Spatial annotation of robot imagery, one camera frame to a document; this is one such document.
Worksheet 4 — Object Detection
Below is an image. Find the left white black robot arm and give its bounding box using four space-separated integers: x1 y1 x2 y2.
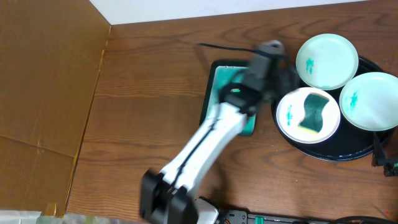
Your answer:
139 66 299 224

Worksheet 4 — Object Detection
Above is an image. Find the far mint green plate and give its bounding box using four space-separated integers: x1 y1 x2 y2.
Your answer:
295 34 359 90

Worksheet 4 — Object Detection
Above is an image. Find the mint green plate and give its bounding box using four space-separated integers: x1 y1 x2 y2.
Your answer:
339 72 397 131
295 34 359 90

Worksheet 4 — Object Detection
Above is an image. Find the white plate with green stain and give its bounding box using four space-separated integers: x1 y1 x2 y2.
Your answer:
276 87 341 144

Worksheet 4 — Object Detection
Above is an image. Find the black tray with green water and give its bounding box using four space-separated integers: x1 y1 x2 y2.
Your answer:
193 60 256 142

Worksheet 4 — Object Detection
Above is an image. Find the green yellow sponge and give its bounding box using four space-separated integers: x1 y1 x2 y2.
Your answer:
298 93 329 134

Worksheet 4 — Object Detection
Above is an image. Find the brown cardboard sheet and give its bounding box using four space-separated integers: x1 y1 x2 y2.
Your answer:
1 0 111 217

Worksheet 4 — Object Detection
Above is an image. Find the near mint green plate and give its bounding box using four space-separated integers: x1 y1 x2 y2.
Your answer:
339 72 397 131

